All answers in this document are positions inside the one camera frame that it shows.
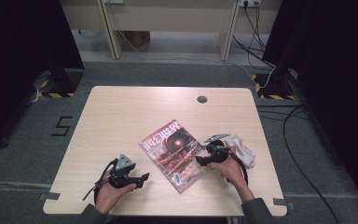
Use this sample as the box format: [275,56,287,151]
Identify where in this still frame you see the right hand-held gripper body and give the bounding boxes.
[203,133,231,165]

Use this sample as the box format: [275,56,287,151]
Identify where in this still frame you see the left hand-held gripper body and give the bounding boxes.
[107,153,138,189]

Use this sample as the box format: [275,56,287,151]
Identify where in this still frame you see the white cloth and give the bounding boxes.
[225,133,256,170]

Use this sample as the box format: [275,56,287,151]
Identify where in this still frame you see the glossy illustrated magazine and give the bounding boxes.
[138,119,211,195]

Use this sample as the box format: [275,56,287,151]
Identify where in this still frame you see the person's right hand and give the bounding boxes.
[206,146,247,191]

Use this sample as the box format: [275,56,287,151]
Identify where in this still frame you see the person's left hand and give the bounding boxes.
[95,173,138,216]

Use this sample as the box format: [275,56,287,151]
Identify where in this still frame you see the grey tape piece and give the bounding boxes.
[273,197,296,210]
[39,191,62,202]

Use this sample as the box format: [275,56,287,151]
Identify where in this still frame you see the stand base with striped tape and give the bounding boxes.
[32,68,85,99]
[251,68,298,101]

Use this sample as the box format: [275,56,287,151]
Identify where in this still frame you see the brown cardboard box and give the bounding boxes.
[124,31,151,49]

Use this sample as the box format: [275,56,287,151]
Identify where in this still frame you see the black curtain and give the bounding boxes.
[0,0,85,154]
[262,0,358,216]

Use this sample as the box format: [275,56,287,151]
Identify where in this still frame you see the right hand-held gripper cable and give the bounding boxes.
[226,148,249,187]

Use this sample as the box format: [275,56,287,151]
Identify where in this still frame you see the long black floor cable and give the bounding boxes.
[255,104,342,224]

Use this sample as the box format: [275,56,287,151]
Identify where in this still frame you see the white floor cable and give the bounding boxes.
[117,30,277,90]

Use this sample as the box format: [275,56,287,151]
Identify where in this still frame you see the black socket cables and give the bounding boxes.
[231,0,277,70]

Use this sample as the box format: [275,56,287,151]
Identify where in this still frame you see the white wall socket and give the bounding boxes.
[239,0,262,7]

